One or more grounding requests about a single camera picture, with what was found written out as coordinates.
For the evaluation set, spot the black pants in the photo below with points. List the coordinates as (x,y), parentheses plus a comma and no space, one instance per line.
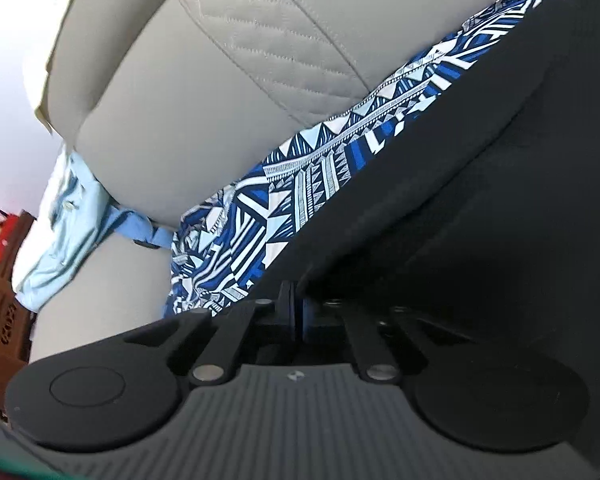
(480,185)

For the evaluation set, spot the blue white patterned bed sheet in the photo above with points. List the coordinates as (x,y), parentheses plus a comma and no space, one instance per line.
(300,180)

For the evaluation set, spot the light blue cloth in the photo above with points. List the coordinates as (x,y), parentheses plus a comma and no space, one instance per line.
(65,240)

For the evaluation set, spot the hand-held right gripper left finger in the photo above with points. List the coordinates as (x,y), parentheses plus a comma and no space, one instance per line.
(286,312)

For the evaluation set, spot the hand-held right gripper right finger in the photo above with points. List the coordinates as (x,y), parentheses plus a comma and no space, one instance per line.
(309,317)

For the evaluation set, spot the beige padded headboard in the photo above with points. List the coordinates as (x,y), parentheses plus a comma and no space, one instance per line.
(190,85)

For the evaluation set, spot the red object on shelf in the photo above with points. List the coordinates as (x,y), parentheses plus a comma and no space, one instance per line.
(0,320)

